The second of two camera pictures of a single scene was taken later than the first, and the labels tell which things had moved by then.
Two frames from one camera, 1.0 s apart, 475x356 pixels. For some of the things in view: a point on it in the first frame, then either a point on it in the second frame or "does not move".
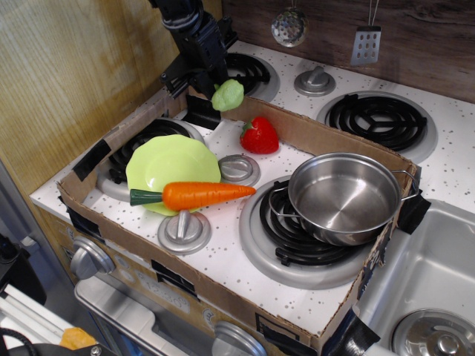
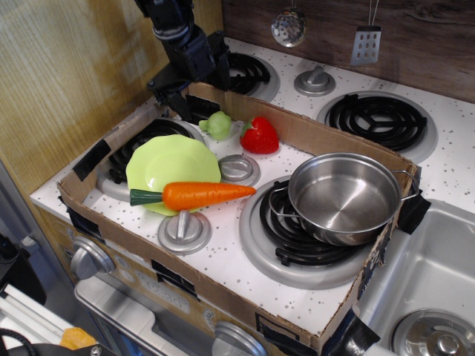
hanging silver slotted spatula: [367, 42] does not move
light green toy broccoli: [228, 96] to [218, 125]
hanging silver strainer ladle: [290, 28] does not move
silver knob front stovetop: [185, 233] does not move
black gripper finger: [177, 76] to [178, 102]
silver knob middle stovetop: [239, 169] does not move
